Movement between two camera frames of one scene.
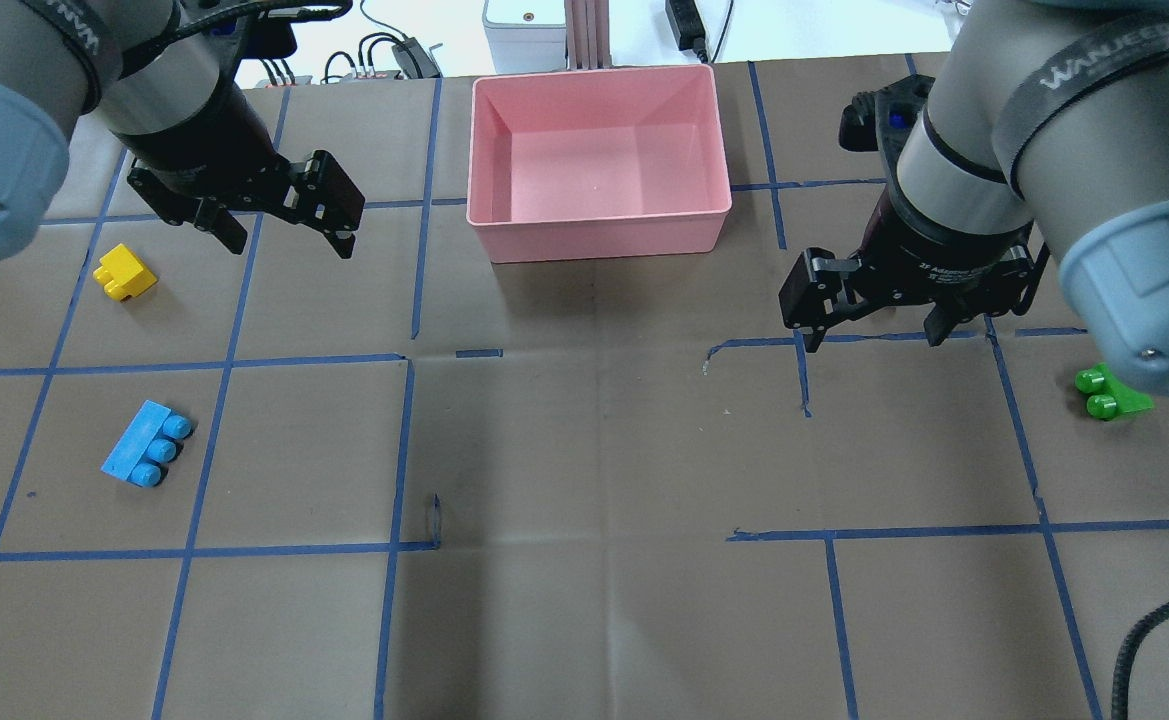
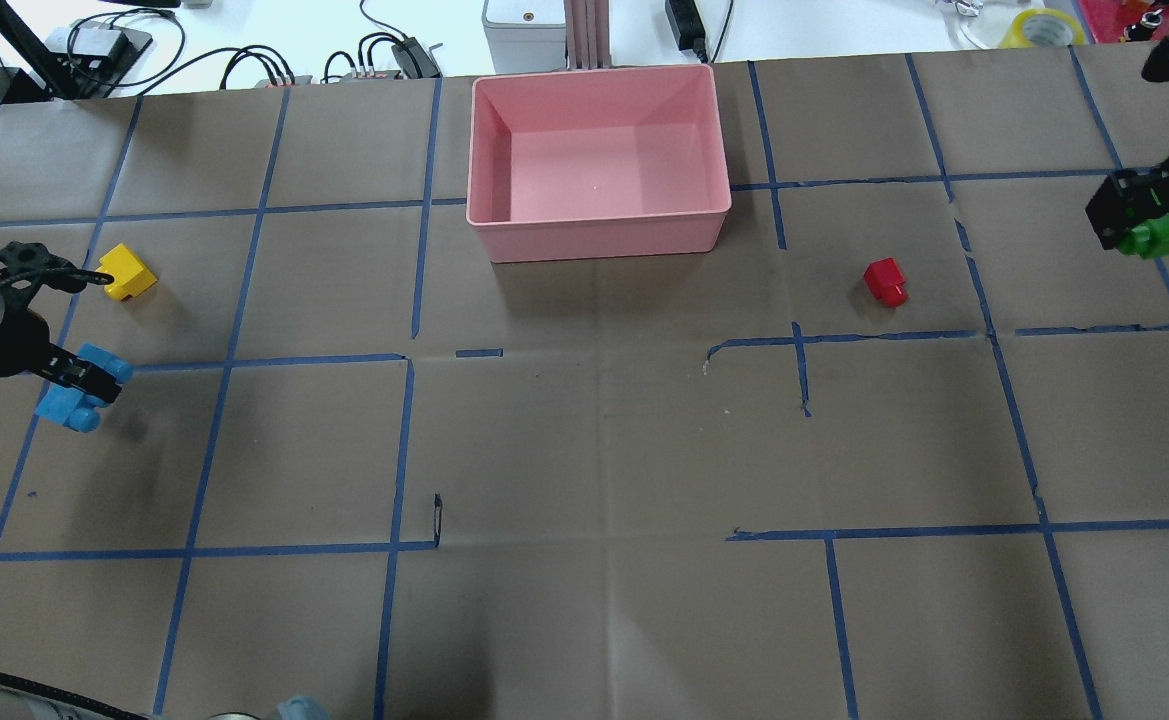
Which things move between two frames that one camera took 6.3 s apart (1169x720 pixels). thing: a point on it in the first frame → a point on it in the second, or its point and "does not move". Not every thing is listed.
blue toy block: x=143 y=452 → x=75 y=408
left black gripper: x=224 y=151 → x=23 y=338
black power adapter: x=688 y=27 does not move
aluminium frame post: x=587 y=26 does not move
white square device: x=526 y=35 does not move
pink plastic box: x=597 y=164 does not move
